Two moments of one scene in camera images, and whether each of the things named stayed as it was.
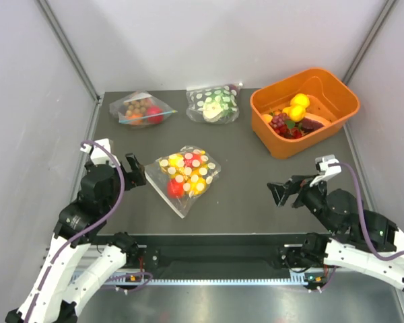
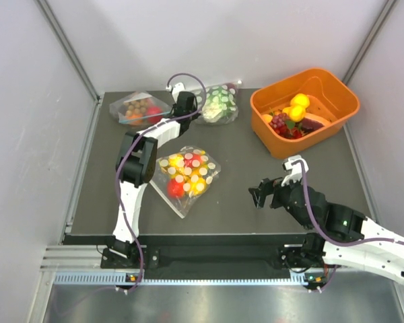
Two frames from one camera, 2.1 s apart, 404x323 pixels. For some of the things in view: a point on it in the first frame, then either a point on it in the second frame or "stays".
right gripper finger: [279, 192] -> [265, 188]
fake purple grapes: [279, 120] stays
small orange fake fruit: [266, 118] stays
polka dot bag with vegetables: [217, 103] stays
